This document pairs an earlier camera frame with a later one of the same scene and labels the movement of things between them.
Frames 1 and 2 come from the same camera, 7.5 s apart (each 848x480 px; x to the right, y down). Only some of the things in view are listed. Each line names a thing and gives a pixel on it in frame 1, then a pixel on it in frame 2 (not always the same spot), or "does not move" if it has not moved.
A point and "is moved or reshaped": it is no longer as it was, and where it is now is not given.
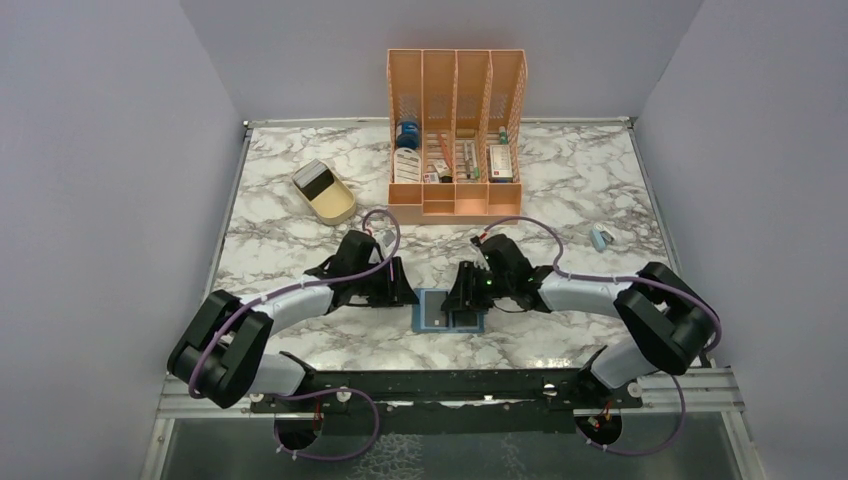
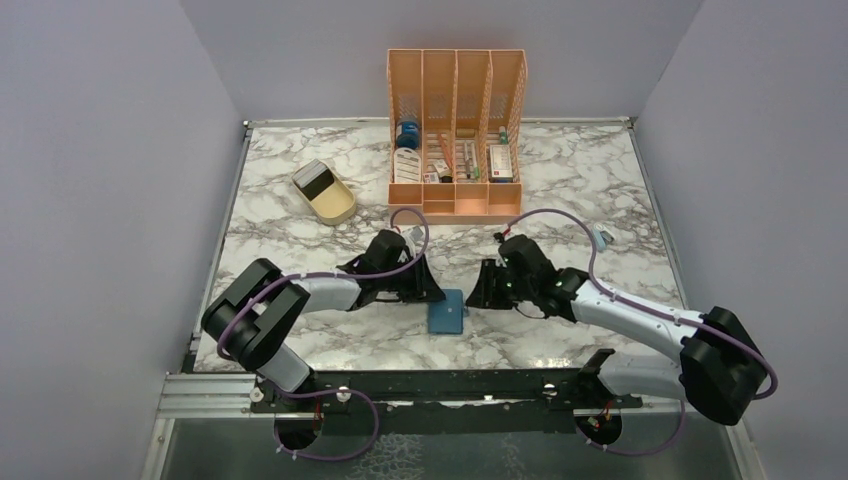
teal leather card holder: [428, 316] is moved or reshaped
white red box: [501, 166] does not move
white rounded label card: [407, 165] does not move
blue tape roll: [408, 135] does not move
